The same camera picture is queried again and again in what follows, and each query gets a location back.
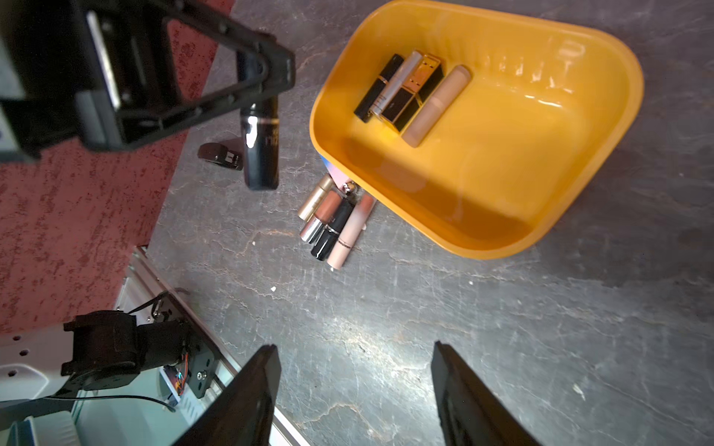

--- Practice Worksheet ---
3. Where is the gold black square lipstick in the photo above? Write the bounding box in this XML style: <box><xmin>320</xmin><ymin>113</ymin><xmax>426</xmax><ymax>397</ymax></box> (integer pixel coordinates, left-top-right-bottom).
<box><xmin>379</xmin><ymin>53</ymin><xmax>444</xmax><ymax>133</ymax></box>

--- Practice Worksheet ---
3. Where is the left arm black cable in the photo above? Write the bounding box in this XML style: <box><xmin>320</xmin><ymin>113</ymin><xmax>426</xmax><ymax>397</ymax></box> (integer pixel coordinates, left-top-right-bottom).
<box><xmin>41</xmin><ymin>289</ymin><xmax>180</xmax><ymax>414</ymax></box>

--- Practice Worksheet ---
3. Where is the aluminium front rail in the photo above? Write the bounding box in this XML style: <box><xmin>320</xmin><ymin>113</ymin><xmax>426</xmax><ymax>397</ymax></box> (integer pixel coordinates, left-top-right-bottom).
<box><xmin>116</xmin><ymin>247</ymin><xmax>307</xmax><ymax>445</ymax></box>

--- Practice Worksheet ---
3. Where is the black lipstick tube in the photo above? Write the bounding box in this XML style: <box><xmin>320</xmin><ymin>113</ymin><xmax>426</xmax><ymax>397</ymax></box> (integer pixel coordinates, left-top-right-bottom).
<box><xmin>240</xmin><ymin>84</ymin><xmax>279</xmax><ymax>191</ymax></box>
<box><xmin>353</xmin><ymin>54</ymin><xmax>405</xmax><ymax>123</ymax></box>

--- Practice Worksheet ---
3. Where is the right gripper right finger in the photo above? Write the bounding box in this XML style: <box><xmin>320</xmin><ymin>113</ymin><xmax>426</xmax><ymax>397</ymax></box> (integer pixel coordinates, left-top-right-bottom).
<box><xmin>431</xmin><ymin>341</ymin><xmax>538</xmax><ymax>445</ymax></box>

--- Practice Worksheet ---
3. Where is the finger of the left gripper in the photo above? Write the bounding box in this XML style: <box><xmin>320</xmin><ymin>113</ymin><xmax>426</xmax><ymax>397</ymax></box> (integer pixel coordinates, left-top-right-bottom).
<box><xmin>77</xmin><ymin>1</ymin><xmax>296</xmax><ymax>152</ymax></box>

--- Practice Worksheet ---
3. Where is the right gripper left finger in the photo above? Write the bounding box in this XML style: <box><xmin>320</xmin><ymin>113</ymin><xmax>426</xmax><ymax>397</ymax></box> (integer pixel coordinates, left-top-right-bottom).
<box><xmin>175</xmin><ymin>345</ymin><xmax>281</xmax><ymax>446</ymax></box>

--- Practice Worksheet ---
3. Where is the black lipstick group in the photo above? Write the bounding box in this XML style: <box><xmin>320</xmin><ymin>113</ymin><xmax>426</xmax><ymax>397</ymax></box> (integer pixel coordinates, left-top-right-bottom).
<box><xmin>311</xmin><ymin>199</ymin><xmax>354</xmax><ymax>261</ymax></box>

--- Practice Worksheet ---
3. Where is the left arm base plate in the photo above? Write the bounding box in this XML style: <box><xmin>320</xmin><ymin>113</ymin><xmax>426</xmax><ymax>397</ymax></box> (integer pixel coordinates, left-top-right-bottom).
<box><xmin>146</xmin><ymin>294</ymin><xmax>219</xmax><ymax>400</ymax></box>

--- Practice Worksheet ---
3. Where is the pink lip gloss tube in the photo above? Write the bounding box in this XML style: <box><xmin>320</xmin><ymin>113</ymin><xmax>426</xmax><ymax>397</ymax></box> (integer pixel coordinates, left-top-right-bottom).
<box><xmin>327</xmin><ymin>193</ymin><xmax>377</xmax><ymax>269</ymax></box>

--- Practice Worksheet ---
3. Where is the rose gold lipstick tube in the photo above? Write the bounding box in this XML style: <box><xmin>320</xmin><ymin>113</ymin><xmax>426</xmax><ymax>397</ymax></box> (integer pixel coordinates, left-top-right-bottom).
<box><xmin>300</xmin><ymin>191</ymin><xmax>342</xmax><ymax>243</ymax></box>

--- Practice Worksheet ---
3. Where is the tan lipstick tube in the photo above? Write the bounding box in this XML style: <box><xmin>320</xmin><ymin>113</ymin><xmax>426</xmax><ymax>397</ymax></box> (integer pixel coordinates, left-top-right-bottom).
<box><xmin>402</xmin><ymin>65</ymin><xmax>472</xmax><ymax>148</ymax></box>

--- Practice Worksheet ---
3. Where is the silver grey lipstick tube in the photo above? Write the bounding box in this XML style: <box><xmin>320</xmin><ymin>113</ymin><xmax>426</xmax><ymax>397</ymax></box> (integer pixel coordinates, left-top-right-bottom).
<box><xmin>370</xmin><ymin>50</ymin><xmax>423</xmax><ymax>116</ymax></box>

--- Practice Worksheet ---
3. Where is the blue pink lip gloss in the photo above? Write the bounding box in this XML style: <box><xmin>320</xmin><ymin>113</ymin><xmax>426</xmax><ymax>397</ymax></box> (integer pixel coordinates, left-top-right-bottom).
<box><xmin>322</xmin><ymin>157</ymin><xmax>358</xmax><ymax>194</ymax></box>

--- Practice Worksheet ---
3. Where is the black flat remote device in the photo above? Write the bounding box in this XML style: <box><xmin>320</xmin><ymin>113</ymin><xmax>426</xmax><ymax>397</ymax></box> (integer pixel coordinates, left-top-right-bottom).
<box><xmin>197</xmin><ymin>142</ymin><xmax>244</xmax><ymax>171</ymax></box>

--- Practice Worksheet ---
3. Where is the yellow plastic storage box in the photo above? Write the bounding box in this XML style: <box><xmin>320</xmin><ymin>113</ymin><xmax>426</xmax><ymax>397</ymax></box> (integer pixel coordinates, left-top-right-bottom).
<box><xmin>310</xmin><ymin>1</ymin><xmax>644</xmax><ymax>259</ymax></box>

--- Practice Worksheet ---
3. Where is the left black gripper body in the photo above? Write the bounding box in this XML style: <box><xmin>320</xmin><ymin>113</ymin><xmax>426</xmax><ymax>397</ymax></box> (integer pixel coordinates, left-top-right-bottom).
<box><xmin>1</xmin><ymin>1</ymin><xmax>128</xmax><ymax>163</ymax></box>

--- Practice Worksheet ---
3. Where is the beige lipstick tube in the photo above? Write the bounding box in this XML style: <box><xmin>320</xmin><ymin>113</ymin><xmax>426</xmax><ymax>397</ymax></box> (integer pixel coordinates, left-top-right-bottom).
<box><xmin>297</xmin><ymin>173</ymin><xmax>334</xmax><ymax>222</ymax></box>

